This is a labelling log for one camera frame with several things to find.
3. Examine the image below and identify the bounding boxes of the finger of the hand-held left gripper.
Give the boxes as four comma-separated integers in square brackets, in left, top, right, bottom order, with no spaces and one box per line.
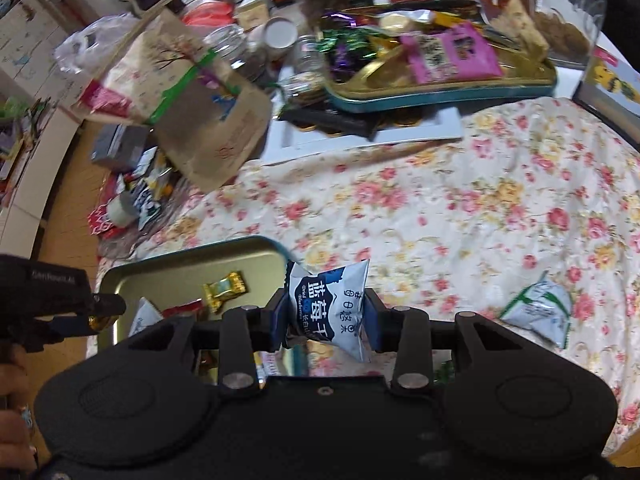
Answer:
[50,315,108,336]
[90,293,127,317]

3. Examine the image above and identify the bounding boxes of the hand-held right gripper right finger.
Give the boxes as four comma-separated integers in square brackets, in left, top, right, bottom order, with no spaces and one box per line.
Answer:
[364,287,516,394]

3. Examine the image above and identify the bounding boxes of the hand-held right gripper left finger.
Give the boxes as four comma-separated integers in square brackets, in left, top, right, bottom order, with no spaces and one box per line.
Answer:
[127,289,292,396]

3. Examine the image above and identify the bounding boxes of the white candy packet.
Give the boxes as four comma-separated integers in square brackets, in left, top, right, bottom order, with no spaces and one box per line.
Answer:
[127,297,166,338]

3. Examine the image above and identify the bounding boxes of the blue and white snack packet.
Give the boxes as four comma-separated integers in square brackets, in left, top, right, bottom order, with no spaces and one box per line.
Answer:
[284,259,373,363]

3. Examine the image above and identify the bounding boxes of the gold candy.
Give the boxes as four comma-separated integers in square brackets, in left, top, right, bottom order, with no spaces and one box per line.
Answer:
[202,271,249,315]

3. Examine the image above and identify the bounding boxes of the gold tin tray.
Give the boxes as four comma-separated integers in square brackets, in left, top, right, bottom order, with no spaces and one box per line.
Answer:
[97,236,292,386]

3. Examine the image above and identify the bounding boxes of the red candy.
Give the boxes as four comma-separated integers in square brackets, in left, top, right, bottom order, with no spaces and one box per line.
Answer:
[162,299,206,321]

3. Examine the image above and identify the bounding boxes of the person's left hand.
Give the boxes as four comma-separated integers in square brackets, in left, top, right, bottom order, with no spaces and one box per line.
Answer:
[0,347,39,473]

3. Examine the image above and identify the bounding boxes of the small white round container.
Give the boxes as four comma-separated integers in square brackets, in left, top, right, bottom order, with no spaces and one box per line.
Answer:
[107,195,138,226]

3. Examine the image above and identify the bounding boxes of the pile of small snack packets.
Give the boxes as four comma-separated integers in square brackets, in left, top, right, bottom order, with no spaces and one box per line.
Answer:
[89,147,176,238]

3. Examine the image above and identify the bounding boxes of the floral tablecloth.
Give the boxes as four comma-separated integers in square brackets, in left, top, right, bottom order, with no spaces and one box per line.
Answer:
[85,95,640,456]

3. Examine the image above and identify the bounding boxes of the grey cardboard box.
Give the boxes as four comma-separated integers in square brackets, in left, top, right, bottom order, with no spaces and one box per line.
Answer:
[91,124,156,171]

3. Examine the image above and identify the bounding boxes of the green and white snack packet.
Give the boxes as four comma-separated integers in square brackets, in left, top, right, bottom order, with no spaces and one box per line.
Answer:
[500,271,573,350]

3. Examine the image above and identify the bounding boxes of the white cabinet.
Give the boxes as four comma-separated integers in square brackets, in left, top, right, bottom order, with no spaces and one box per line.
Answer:
[0,0,86,241]

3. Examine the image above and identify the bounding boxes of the black snack bar packet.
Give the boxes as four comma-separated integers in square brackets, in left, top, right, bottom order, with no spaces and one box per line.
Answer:
[277,107,378,142]

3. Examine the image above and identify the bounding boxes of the kraft paper bag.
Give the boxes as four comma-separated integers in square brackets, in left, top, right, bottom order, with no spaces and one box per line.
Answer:
[80,10,273,192]

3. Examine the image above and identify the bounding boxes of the teal tin box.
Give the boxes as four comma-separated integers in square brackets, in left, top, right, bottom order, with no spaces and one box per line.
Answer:
[322,4,558,113]

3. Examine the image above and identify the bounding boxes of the small clear plastic jar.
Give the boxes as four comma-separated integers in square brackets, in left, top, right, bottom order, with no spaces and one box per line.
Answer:
[282,35,328,106]

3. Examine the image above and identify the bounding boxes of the clear plastic bag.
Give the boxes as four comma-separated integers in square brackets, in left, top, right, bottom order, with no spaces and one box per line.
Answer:
[54,14,146,78]

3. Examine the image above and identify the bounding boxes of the pink snack packet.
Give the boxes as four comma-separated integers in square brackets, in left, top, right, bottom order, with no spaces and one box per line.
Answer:
[400,22,503,85]

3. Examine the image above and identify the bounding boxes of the heap of foil candies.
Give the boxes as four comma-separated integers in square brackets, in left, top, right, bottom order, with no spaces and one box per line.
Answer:
[320,10,401,83]

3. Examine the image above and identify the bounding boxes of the glass jar with lid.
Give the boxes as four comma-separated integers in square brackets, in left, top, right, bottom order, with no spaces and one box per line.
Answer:
[202,24,251,78]

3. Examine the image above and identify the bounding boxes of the white paper cup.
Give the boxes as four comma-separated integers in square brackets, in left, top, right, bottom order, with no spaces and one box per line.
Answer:
[262,16,298,61]

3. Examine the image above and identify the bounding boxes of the white jelly cup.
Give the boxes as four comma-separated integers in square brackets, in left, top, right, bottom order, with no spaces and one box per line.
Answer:
[379,12,416,32]

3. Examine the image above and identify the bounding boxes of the red plastic bag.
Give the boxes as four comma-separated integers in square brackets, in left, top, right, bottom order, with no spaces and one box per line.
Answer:
[182,0,236,26]

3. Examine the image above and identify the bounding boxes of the tan cardboard box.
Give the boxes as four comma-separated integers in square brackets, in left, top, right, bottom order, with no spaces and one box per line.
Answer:
[235,0,271,28]

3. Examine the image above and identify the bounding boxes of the small yellow packet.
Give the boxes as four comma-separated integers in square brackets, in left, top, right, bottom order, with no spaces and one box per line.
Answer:
[430,10,473,28]

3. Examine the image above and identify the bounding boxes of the brown cookie jar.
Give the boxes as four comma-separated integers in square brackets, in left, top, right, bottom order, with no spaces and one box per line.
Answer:
[290,0,351,31]

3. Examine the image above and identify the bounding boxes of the tan snack packet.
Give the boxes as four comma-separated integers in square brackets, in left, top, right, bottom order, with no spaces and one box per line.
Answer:
[495,0,551,58]

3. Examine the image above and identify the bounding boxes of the large clear glass jar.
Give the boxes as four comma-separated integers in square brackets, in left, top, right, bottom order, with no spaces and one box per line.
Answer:
[530,0,608,68]

